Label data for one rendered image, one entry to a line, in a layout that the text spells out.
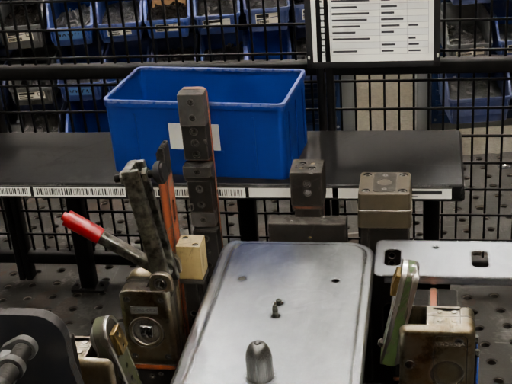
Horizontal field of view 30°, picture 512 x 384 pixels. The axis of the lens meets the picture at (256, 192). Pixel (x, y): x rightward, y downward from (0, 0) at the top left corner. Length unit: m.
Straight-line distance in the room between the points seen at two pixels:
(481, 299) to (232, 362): 0.76
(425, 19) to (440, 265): 0.47
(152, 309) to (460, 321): 0.39
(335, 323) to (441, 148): 0.50
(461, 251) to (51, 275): 0.95
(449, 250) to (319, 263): 0.18
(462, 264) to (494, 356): 0.37
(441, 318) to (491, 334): 0.59
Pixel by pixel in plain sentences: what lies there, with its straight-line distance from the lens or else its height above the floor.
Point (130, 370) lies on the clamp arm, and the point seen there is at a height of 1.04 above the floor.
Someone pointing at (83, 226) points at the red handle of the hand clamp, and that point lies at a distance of 1.23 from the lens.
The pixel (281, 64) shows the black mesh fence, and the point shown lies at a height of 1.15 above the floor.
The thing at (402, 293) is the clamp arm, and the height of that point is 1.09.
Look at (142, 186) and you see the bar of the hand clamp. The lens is 1.17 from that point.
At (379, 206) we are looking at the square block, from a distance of 1.42.
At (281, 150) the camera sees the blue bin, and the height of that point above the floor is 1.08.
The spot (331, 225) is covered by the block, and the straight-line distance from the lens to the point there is 1.45.
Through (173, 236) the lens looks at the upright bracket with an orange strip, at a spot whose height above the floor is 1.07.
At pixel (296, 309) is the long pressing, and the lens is 1.26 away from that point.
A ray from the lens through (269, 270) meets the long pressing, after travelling 1.35.
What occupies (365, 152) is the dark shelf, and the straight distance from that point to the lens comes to 1.61.
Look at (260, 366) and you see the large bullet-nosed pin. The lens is 1.12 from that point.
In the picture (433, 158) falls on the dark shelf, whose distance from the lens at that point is 1.59.
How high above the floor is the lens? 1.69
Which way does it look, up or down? 26 degrees down
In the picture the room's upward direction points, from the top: 5 degrees counter-clockwise
